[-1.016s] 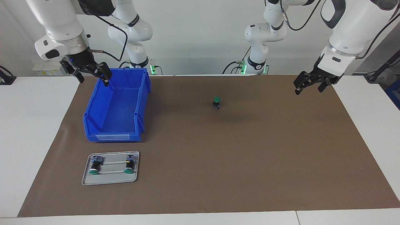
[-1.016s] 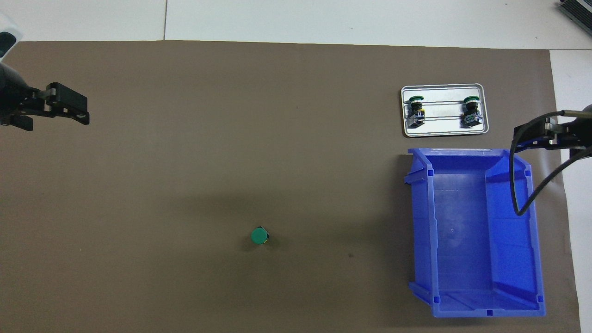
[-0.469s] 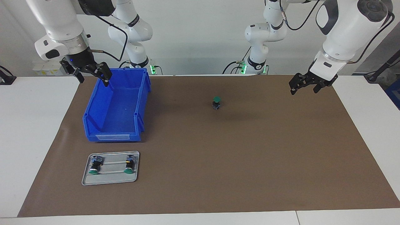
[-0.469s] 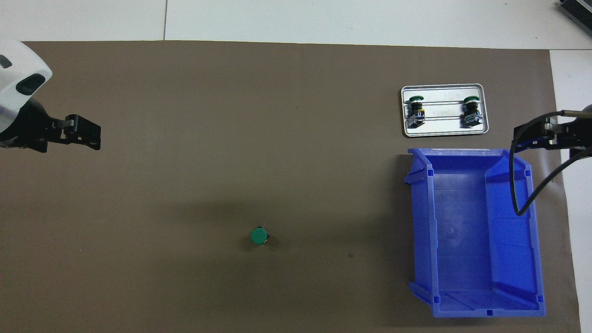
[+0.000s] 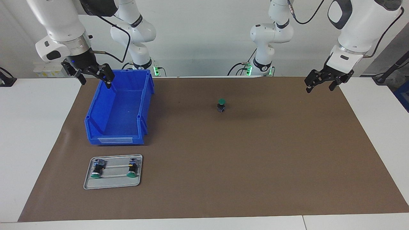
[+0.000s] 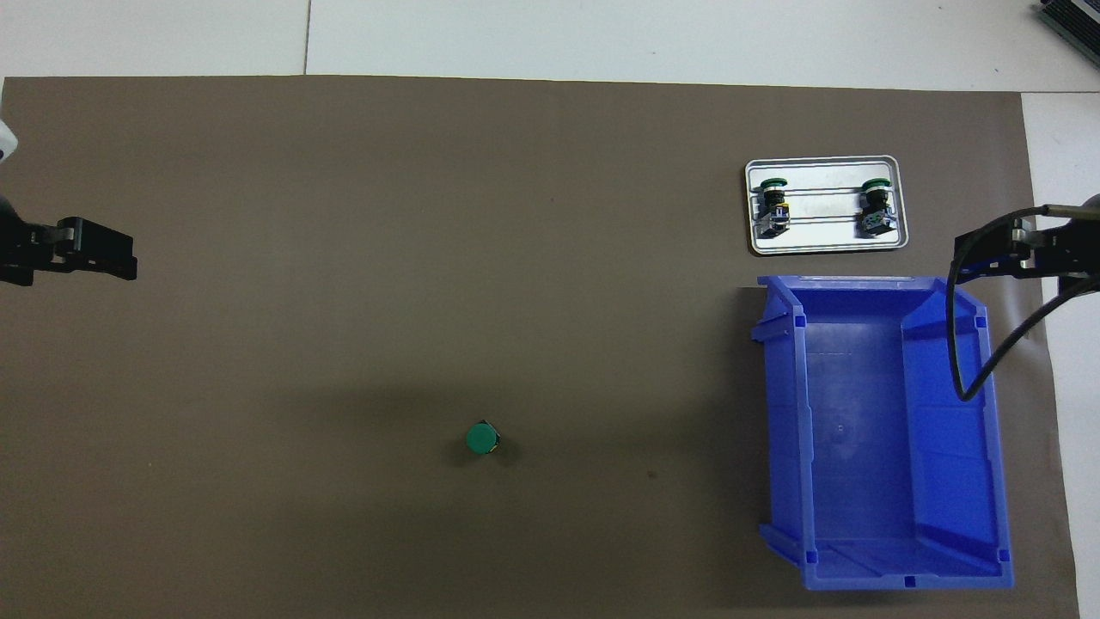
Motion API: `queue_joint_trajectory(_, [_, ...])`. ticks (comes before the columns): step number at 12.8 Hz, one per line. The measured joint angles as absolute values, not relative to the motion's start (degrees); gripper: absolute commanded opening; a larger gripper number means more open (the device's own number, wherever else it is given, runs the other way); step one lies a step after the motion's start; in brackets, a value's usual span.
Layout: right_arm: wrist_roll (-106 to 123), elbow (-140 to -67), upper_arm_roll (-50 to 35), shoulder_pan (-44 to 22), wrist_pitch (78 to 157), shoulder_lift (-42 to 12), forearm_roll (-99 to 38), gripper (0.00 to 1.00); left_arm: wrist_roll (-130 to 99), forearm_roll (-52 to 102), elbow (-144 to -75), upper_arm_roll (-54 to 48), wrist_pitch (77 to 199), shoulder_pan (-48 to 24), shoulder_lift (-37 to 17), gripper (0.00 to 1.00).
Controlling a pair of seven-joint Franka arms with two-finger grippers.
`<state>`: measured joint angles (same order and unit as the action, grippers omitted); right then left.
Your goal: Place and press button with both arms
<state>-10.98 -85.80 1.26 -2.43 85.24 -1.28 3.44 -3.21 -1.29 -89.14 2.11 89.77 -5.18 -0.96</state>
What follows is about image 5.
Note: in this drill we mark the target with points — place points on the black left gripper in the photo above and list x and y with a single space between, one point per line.
335 75

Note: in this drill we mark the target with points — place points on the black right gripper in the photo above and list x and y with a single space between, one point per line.
81 61

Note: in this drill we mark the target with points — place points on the green push button switch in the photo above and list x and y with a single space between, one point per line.
221 102

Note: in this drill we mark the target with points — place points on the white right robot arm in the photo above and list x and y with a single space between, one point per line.
59 19

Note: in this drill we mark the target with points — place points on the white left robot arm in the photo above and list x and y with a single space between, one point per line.
364 22

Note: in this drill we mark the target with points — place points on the green push button blue base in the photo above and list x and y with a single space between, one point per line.
96 167

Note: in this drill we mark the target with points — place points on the green push button yellow mark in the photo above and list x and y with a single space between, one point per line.
132 167

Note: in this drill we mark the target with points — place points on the white boxes with yellow labels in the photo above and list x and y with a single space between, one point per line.
41 72

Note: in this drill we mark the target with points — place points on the black stand with pole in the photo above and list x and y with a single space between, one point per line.
381 78

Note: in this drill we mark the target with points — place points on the blue plastic storage bin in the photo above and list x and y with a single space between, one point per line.
121 115

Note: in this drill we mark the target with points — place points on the blue crate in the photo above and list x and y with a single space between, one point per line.
403 95

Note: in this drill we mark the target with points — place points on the grey metal tray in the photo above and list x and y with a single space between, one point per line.
111 183

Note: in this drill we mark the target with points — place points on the brown table mat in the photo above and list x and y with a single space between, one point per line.
239 166

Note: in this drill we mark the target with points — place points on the black clamp mount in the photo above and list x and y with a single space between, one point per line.
6 81

